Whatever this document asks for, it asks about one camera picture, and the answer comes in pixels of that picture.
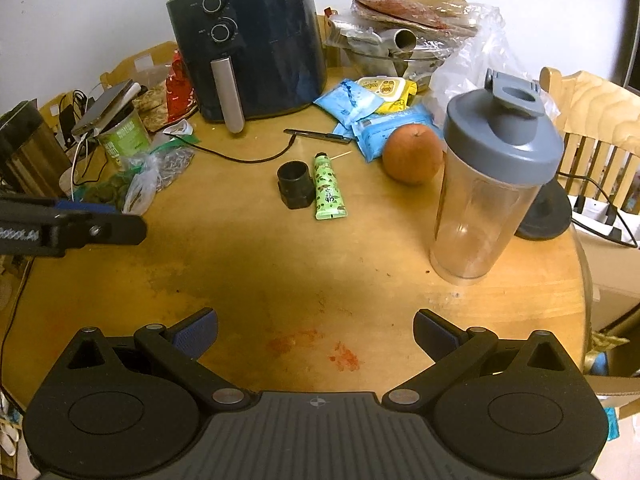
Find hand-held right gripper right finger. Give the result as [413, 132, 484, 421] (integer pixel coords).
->
[382, 308, 571, 406]

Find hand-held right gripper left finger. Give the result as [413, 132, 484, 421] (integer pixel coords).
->
[65, 307, 251, 406]

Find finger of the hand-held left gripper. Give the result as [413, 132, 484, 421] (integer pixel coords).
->
[65, 212, 148, 251]
[0, 197, 126, 217]

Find net bag of green discs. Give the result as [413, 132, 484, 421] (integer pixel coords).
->
[80, 170, 133, 211]

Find steel electric kettle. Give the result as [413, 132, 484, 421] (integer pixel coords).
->
[0, 100, 73, 198]

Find green cup noodles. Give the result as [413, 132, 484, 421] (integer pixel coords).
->
[96, 107, 152, 170]

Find plastic bag of seeds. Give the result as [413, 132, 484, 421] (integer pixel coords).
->
[121, 140, 196, 216]

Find black charger plug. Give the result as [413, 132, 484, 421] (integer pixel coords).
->
[57, 90, 101, 133]

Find grey phone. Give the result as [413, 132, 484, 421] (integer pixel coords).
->
[70, 79, 142, 136]

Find brown speckled packet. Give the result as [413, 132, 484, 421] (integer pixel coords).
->
[131, 82, 170, 132]

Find clear shaker bottle grey lid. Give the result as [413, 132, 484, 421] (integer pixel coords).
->
[430, 70, 567, 286]

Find red snack bag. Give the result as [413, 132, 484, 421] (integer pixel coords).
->
[166, 49, 197, 123]

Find wooden chair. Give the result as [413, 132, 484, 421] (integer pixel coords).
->
[540, 66, 640, 221]
[37, 42, 176, 111]

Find black round stand base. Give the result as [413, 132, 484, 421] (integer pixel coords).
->
[514, 182, 572, 241]

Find green hand cream tube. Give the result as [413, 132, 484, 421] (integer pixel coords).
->
[312, 152, 347, 221]

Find small black cylinder adapter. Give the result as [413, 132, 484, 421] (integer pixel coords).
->
[276, 160, 315, 211]

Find orange fruit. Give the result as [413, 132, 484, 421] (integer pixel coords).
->
[382, 123, 445, 185]

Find blue wet wipes packet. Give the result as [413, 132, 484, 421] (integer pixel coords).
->
[352, 105, 446, 161]

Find black pen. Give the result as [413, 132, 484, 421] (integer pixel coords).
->
[283, 128, 353, 142]

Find dark blue air fryer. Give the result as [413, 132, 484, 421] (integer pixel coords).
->
[166, 0, 328, 134]

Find yellow packet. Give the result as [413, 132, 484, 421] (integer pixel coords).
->
[356, 75, 418, 115]

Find light blue packet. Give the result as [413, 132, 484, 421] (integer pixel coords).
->
[314, 79, 386, 128]

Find glass bowl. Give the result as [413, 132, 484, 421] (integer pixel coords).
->
[332, 35, 456, 93]

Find clear plastic bag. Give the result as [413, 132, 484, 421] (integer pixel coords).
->
[430, 5, 561, 121]

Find cardboard tube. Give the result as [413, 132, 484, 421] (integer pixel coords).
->
[380, 27, 418, 53]

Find plastic wrapped flatbread stack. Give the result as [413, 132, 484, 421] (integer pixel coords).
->
[345, 0, 481, 38]

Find thin black cable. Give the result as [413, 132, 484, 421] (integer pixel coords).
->
[187, 132, 298, 165]

